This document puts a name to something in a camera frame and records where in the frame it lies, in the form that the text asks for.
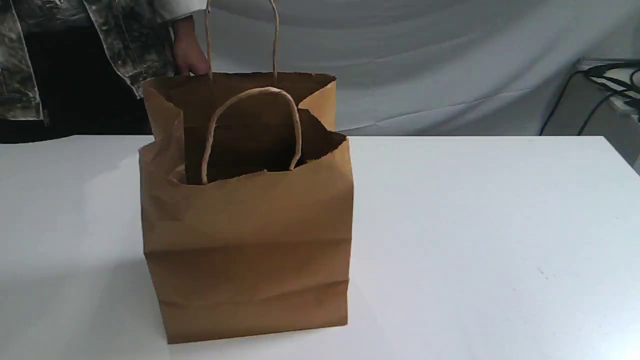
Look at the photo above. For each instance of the camouflage jacket person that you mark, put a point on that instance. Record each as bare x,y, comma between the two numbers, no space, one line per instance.
76,67

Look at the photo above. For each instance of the white fabric backdrop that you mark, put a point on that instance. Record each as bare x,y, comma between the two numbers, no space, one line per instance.
418,67

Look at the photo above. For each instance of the brown paper bag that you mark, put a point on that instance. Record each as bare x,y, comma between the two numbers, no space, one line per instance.
247,204

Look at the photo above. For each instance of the person's left hand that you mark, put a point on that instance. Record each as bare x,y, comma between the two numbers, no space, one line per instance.
188,55

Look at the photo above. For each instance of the grey side cabinet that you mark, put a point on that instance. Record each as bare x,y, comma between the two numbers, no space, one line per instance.
600,98

